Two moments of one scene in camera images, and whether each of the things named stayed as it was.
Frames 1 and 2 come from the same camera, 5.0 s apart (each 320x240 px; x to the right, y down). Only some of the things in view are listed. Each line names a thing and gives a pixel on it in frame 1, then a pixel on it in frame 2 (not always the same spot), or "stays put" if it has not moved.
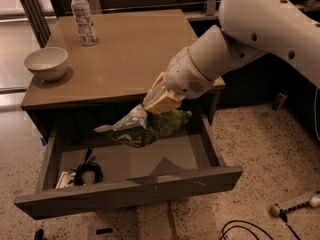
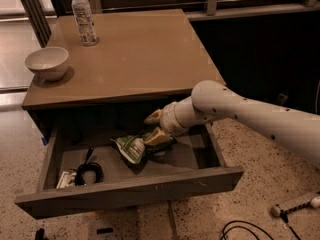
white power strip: [314, 201] stays put
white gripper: [184, 74] → [166, 118]
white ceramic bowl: [47, 64] stays put
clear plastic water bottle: [82, 16] stays put
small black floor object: [39, 234] stays put
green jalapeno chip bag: [138, 127] → [131, 148]
